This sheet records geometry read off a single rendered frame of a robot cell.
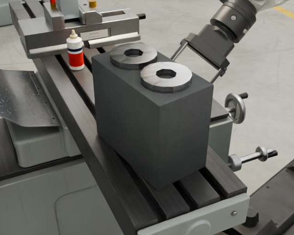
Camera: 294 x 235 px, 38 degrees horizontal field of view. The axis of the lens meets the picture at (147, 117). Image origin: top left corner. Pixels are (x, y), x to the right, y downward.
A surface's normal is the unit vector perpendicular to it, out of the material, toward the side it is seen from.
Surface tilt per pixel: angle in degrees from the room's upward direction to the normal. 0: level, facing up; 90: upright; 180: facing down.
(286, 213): 0
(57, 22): 90
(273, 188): 0
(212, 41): 50
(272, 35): 0
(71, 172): 90
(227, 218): 90
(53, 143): 90
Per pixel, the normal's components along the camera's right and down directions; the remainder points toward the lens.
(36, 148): 0.42, 0.51
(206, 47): -0.04, -0.09
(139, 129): -0.81, 0.33
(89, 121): 0.00, -0.82
